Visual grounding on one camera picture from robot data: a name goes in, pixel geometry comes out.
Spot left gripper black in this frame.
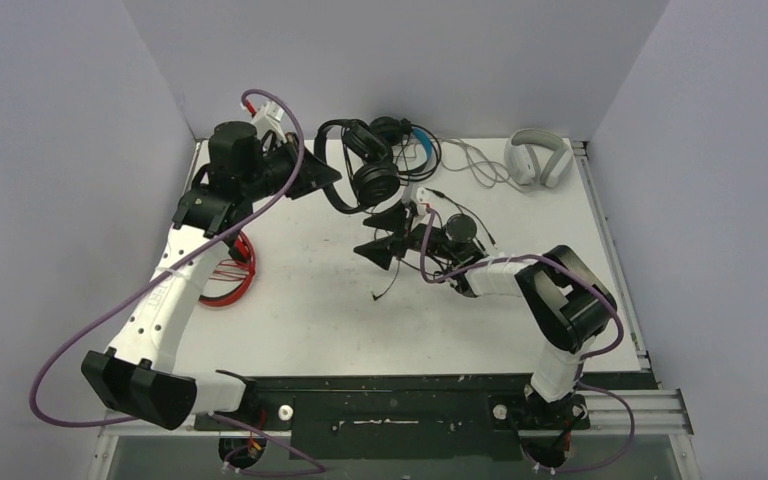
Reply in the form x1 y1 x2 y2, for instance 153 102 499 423
240 132 341 203

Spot thin black headphone cable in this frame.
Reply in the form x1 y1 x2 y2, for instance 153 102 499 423
370 188 499 303

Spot red black headphones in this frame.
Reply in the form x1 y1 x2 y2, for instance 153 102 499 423
199 232 257 308

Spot white grey headphones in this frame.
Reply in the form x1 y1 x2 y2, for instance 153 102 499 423
504 128 574 188

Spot small black headphones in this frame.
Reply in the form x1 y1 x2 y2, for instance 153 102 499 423
314 119 401 215

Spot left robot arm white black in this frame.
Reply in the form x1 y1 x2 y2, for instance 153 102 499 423
81 121 341 430

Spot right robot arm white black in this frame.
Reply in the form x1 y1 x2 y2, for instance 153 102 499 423
353 203 618 428

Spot black blue headphones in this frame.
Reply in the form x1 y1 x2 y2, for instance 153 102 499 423
370 116 442 186

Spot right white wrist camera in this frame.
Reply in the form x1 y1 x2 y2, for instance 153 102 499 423
401 184 431 218

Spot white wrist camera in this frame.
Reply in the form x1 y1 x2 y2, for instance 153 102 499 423
246 101 286 142
401 184 431 218

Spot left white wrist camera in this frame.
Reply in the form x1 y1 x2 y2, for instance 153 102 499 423
246 101 286 142

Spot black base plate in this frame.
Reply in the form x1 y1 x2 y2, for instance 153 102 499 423
191 372 591 462

